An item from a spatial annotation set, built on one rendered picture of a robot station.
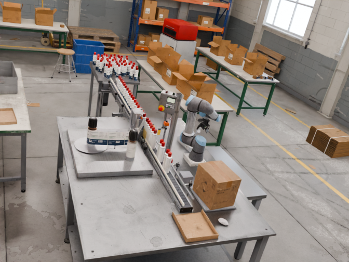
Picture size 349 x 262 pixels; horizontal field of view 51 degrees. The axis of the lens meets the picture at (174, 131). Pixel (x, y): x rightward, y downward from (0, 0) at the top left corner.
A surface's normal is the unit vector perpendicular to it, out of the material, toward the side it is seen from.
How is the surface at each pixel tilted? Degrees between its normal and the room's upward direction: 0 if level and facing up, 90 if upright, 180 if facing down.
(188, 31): 90
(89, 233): 0
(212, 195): 90
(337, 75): 90
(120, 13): 90
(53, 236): 0
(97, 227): 0
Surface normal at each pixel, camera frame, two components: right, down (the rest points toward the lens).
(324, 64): -0.90, 0.02
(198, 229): 0.18, -0.88
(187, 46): 0.56, 0.45
